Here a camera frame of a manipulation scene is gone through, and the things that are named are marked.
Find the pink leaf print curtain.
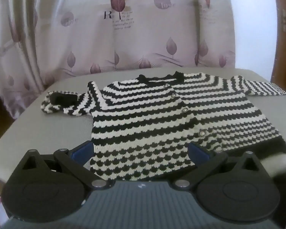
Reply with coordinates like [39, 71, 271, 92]
[0, 0, 237, 120]

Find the black and white striped sweater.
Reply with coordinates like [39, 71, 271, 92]
[40, 72, 286, 182]

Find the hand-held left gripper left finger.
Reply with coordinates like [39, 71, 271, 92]
[21, 141, 115, 192]

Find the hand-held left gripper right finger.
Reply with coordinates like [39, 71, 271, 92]
[170, 142, 262, 192]

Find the brown wooden furniture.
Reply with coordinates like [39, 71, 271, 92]
[0, 77, 15, 148]

